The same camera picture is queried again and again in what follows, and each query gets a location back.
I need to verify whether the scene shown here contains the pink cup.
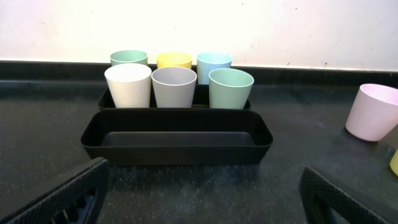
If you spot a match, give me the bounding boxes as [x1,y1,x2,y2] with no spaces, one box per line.
[345,83,398,142]

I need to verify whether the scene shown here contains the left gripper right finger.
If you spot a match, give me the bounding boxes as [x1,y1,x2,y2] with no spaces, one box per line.
[298,166,398,224]

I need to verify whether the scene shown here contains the yellow cup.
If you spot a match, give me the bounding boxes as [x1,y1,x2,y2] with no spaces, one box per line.
[389,149,398,177]
[156,52,193,70]

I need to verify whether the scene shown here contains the black tray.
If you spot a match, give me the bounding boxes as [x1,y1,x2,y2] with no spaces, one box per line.
[98,83,251,111]
[80,108,274,166]

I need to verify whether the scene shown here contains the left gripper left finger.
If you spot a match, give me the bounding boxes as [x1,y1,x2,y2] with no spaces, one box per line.
[0,157,110,224]

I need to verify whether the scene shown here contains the grey cup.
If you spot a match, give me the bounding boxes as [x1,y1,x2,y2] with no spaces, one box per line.
[150,66,198,109]

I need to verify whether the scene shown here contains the blue cup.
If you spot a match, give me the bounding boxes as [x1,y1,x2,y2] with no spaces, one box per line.
[196,52,233,85]

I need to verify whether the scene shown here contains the green cup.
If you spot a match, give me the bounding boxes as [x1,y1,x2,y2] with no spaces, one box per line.
[109,50,149,67]
[208,68,255,110]

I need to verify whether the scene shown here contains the white cup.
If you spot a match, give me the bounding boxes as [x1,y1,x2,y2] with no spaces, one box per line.
[104,63,152,109]

